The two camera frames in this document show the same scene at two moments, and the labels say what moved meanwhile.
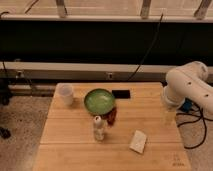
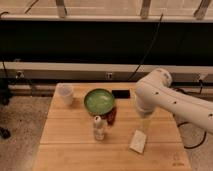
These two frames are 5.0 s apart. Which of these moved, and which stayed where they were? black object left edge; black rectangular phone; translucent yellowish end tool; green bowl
Moved: translucent yellowish end tool
Stayed: green bowl; black object left edge; black rectangular phone
